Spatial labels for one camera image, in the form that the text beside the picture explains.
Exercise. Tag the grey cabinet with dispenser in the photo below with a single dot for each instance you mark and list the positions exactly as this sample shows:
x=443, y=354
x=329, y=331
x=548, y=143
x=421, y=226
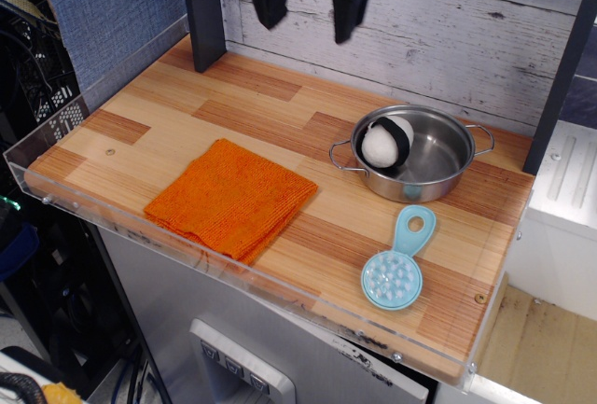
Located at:
x=217, y=343

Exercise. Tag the blue fabric panel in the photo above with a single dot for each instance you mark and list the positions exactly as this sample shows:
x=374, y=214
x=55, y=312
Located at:
x=111, y=41

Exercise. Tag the orange folded cloth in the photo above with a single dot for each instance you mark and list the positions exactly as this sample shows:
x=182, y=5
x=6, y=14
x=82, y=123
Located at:
x=231, y=201

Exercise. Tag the black perforated crate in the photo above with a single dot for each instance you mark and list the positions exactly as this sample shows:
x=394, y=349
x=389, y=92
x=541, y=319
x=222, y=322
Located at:
x=38, y=81

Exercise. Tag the stainless steel pot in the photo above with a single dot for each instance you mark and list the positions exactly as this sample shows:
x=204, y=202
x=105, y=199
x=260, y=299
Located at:
x=442, y=150

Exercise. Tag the white ball with black band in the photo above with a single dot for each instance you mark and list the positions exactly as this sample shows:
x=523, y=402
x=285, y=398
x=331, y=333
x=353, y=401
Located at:
x=386, y=144

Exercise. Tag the dark grey post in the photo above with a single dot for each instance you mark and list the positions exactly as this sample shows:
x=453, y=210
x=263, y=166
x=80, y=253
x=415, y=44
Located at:
x=571, y=57
x=207, y=33

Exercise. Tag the dark grey left post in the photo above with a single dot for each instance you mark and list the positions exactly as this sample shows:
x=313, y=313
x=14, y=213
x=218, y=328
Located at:
x=207, y=33

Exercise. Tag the light blue scrub brush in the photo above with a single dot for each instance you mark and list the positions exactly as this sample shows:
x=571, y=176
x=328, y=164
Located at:
x=392, y=280

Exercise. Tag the white block with ridges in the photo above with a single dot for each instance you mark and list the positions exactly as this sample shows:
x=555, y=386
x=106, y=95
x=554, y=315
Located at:
x=565, y=185

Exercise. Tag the dark grey right post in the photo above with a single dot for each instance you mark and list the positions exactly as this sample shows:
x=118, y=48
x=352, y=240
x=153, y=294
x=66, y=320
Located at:
x=571, y=57

